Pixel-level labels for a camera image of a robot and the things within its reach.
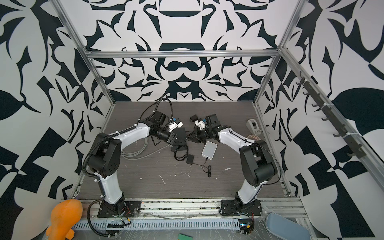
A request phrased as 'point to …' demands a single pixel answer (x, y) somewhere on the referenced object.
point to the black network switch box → (176, 144)
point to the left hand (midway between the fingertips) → (184, 142)
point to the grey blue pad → (285, 229)
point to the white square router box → (209, 150)
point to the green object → (183, 237)
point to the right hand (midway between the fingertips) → (187, 137)
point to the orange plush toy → (65, 216)
